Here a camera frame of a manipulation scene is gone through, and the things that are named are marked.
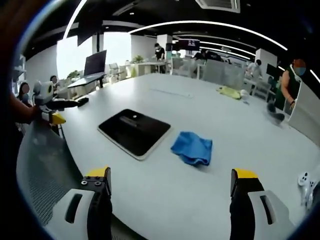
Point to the small white object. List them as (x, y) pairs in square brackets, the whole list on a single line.
[(244, 93)]

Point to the white handheld controller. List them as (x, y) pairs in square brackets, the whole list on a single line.
[(306, 181)]

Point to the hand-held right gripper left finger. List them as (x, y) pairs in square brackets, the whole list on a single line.
[(77, 220)]

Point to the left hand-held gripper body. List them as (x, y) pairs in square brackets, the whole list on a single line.
[(43, 91)]

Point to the yellow cloth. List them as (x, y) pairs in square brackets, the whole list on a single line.
[(228, 92)]

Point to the white panel board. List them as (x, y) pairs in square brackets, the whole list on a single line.
[(306, 107)]

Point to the green potted plant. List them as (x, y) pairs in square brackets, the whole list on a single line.
[(138, 59)]

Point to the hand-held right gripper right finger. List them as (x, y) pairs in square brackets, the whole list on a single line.
[(252, 215)]

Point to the black mirror with white frame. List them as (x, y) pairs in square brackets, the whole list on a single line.
[(135, 131)]

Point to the wall display screen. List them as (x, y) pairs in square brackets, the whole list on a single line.
[(190, 43)]

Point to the grey monitor stand desk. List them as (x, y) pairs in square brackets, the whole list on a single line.
[(86, 80)]

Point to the ceiling air vent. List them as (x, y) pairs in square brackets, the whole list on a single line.
[(220, 5)]

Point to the dark monitor screen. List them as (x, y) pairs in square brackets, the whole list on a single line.
[(95, 62)]

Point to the grey mesh office chair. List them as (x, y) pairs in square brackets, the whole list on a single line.
[(42, 165)]

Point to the blue cleaning cloth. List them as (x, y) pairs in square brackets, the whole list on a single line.
[(192, 147)]

